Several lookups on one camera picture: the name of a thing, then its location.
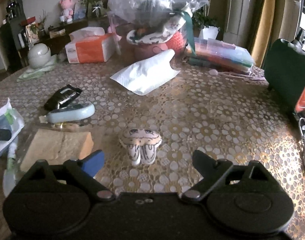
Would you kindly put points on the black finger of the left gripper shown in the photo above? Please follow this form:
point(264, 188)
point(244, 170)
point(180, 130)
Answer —
point(5, 134)

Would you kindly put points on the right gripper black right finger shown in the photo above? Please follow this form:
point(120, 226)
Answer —
point(214, 173)

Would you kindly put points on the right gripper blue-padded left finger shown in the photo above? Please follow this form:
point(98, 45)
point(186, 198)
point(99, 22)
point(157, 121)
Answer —
point(89, 165)

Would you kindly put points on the bagged sliced bread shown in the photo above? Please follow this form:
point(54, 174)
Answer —
point(57, 147)

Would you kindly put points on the light blue case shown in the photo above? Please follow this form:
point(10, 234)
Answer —
point(70, 113)

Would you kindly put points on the cartoon face plush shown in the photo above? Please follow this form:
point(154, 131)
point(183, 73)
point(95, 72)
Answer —
point(141, 145)

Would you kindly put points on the black foil snack packet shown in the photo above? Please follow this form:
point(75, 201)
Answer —
point(62, 98)

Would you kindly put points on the white green tube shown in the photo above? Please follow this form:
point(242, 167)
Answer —
point(9, 176)

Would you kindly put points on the green folded cloth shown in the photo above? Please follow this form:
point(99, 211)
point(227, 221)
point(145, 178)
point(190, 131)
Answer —
point(31, 73)

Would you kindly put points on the lace tablecloth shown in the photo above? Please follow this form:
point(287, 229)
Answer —
point(223, 116)

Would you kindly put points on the grey green round pot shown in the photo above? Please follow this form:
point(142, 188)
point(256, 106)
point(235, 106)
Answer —
point(39, 55)

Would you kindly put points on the white paper bag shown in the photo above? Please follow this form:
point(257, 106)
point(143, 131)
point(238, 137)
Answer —
point(147, 75)

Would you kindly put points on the wooden tv cabinet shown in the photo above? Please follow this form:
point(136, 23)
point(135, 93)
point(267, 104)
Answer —
point(58, 37)

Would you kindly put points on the stack of coloured folders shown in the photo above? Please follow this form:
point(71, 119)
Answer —
point(212, 52)

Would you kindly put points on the orange tissue box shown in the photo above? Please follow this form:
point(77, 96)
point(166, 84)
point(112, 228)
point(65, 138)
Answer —
point(90, 45)

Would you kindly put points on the pink red basket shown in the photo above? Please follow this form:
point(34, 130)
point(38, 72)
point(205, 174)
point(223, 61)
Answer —
point(173, 34)

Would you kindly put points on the potted green tree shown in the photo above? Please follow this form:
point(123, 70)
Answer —
point(201, 18)

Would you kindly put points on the pink plush pig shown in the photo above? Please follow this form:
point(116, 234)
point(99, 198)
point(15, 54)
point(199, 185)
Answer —
point(67, 11)

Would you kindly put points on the large clear plastic bag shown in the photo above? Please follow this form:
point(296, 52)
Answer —
point(152, 0)

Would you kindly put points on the photo frame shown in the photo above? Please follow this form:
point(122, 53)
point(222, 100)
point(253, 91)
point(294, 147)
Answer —
point(97, 8)

